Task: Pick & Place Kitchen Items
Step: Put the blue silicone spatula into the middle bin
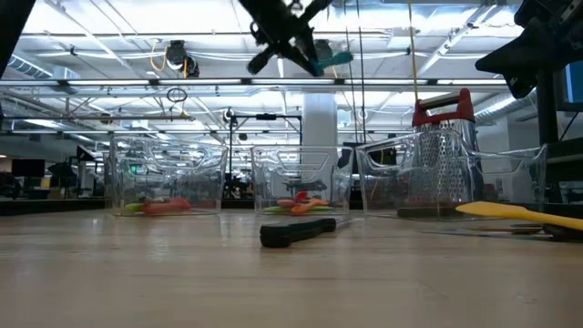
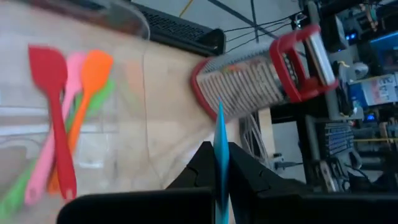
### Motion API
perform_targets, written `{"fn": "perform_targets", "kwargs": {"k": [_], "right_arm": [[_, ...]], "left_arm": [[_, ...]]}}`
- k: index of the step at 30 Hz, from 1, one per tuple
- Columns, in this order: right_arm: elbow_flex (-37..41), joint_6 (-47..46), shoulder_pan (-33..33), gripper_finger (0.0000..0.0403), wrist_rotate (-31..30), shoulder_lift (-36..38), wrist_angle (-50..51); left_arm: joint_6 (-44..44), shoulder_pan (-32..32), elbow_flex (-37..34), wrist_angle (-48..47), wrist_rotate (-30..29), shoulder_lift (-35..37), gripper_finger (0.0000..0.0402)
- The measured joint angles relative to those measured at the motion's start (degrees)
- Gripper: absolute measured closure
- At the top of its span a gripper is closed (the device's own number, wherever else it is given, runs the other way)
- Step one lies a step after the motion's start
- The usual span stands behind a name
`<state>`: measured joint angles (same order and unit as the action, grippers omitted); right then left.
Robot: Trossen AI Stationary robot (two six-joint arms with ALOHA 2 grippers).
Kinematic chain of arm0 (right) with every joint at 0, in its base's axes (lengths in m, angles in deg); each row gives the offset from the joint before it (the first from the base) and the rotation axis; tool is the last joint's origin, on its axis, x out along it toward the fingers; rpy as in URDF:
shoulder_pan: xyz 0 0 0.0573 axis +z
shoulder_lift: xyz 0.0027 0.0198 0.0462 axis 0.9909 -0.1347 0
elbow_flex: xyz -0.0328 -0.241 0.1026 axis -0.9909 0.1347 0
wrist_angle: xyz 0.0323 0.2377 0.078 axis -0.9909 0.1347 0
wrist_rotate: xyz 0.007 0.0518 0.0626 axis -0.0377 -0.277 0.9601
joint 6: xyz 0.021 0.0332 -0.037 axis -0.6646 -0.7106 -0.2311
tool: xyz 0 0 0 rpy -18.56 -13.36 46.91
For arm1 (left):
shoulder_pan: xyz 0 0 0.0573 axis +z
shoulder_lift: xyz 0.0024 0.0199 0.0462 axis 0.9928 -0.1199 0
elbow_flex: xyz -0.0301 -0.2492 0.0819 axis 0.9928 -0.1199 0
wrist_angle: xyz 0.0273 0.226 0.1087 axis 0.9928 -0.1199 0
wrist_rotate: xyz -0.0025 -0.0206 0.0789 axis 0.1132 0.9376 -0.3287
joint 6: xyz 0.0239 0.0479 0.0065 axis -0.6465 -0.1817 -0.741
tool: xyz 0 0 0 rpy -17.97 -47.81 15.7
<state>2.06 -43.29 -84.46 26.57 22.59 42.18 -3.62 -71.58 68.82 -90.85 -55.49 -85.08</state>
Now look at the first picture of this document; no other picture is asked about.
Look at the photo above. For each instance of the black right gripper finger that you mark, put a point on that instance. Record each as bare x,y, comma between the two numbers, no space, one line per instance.
523,84
537,50

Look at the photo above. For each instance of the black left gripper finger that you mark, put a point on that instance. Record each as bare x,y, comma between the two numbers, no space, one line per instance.
305,57
263,59

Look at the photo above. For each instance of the blue silicone spatula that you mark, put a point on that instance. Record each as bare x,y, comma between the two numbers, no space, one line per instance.
339,58

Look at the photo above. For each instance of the red silicone spatula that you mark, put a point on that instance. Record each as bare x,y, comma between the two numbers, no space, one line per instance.
300,197

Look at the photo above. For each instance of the pink silicone spatula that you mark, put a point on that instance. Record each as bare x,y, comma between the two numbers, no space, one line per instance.
286,203

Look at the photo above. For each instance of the green silicone spatula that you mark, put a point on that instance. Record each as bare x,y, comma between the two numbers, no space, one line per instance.
273,209

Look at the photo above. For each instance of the orange silicone spatula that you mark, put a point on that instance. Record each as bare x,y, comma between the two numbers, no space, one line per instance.
303,208

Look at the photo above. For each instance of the red silicone spoon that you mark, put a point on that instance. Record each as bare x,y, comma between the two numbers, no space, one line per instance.
168,207

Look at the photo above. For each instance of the light green silicone spoon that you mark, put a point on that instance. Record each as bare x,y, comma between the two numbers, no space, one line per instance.
133,208

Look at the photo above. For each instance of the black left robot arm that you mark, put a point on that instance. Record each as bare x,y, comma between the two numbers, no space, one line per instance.
11,27

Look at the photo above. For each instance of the black computer monitor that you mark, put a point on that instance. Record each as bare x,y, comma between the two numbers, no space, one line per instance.
575,86

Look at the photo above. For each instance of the white building column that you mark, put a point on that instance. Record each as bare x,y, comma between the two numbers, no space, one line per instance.
320,118

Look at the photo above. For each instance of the red steel box grater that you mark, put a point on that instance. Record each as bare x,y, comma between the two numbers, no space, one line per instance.
463,111

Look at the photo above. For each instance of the grey computer desk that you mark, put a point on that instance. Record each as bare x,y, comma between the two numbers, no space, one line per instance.
567,168

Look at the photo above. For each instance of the clear plastic bin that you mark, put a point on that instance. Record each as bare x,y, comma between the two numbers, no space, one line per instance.
510,182
273,182
205,182

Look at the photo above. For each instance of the yellow silicone spatula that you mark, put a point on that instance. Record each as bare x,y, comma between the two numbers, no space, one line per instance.
501,212

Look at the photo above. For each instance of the dark background monitor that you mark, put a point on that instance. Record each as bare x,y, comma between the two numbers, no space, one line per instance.
27,167

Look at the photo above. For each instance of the black monitor post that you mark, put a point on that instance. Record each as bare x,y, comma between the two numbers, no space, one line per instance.
547,127

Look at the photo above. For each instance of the black background rig frame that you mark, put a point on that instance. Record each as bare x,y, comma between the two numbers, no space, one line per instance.
266,117

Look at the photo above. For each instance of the black aluminium table frame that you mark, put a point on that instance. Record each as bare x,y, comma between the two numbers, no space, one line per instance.
45,207

